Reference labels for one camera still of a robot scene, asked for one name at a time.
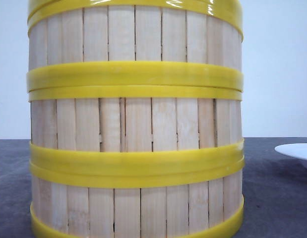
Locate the white plate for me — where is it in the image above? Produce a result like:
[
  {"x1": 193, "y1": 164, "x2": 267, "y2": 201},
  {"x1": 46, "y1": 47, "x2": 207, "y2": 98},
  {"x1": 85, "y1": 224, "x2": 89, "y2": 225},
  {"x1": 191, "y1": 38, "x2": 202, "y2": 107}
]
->
[{"x1": 275, "y1": 143, "x2": 307, "y2": 169}]

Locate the bamboo steamer lid yellow rim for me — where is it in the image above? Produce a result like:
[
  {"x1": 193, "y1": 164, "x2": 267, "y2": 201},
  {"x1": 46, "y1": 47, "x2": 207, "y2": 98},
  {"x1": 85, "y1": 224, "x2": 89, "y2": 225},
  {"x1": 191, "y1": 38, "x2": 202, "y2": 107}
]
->
[{"x1": 27, "y1": 0, "x2": 244, "y2": 33}]

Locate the front bamboo steamer basket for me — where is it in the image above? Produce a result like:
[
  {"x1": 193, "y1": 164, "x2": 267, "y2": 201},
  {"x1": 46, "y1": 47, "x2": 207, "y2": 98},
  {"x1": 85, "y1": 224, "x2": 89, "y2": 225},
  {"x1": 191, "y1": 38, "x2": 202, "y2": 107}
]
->
[{"x1": 30, "y1": 159, "x2": 245, "y2": 238}]

